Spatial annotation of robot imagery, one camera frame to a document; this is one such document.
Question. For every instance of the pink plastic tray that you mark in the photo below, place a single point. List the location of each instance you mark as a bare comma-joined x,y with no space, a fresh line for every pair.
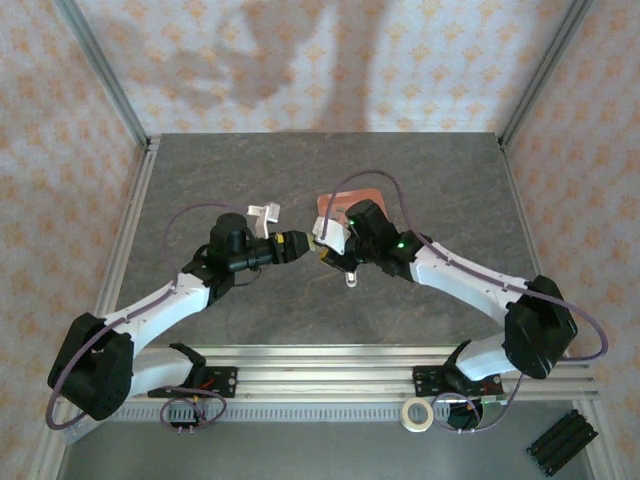
335,200

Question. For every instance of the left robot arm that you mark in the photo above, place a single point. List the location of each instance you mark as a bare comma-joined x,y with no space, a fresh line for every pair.
160,305

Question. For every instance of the long aluminium base rails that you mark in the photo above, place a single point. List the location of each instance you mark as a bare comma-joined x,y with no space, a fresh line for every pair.
325,375

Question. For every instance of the white tape roll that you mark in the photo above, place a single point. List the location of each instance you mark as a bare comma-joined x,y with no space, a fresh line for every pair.
405,416

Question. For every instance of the small green circuit board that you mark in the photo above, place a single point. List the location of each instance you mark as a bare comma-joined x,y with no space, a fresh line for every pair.
492,400

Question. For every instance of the black aluminium extrusion piece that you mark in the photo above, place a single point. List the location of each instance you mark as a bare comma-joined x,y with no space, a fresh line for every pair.
562,442

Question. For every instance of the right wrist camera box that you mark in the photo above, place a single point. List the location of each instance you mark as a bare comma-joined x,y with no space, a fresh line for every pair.
332,232

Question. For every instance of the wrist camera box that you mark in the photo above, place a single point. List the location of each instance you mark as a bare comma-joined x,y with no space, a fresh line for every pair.
262,222
332,232

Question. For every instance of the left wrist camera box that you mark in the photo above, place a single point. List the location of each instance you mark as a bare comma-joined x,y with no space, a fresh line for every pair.
262,222

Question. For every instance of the aluminium side rail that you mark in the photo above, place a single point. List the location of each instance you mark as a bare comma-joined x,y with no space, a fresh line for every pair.
515,190
131,215

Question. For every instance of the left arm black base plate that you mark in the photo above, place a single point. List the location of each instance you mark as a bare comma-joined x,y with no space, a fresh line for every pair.
225,380

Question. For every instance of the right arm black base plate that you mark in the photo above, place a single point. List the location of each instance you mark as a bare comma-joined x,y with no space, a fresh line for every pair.
425,382

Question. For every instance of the aluminium frame post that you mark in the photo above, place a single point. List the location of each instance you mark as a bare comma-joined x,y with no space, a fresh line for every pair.
546,65
102,65

